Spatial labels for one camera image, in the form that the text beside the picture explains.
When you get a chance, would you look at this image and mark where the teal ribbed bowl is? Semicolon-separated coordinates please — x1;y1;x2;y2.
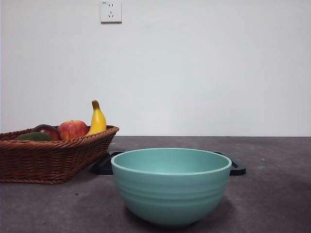
111;147;232;228

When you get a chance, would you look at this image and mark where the green avocado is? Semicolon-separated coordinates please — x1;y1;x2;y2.
16;132;53;141

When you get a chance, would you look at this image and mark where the yellow banana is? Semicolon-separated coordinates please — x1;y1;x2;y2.
85;100;107;136

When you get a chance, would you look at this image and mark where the red yellow apple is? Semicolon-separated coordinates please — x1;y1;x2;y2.
57;119;88;141

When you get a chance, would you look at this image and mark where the black rectangular tray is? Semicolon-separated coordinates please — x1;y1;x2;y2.
91;150;246;176

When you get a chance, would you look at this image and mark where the dark red plum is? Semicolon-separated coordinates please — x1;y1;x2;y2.
31;124;61;141

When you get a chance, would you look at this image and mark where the brown wicker basket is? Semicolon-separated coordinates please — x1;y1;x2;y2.
0;125;120;184

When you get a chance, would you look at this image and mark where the white wall socket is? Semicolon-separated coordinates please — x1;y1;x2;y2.
101;0;122;24

